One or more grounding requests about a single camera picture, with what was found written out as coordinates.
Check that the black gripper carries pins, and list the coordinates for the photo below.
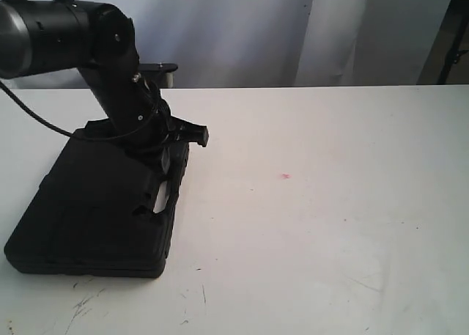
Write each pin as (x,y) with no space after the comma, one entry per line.
(152,144)

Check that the black plastic tool case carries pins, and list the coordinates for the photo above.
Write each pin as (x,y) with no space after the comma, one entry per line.
(99,212)

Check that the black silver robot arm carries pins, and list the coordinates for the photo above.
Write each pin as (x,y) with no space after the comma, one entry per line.
(98,40)

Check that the white backdrop curtain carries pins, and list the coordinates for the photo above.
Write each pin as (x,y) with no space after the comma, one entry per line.
(273,43)

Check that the black metal stand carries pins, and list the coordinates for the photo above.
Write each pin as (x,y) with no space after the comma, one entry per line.
(457,15)

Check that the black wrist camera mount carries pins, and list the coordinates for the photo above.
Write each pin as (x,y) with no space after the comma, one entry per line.
(162,74)

